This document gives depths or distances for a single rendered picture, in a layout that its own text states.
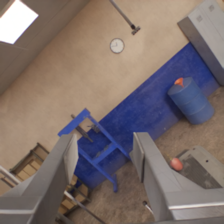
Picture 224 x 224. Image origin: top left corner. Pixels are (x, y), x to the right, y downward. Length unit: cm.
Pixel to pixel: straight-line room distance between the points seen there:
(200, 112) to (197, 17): 182
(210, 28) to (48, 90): 364
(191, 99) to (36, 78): 338
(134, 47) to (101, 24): 86
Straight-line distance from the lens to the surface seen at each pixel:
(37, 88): 410
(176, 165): 115
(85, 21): 390
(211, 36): 387
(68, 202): 485
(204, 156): 116
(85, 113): 338
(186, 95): 343
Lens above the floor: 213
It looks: 12 degrees down
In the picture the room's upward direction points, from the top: 43 degrees counter-clockwise
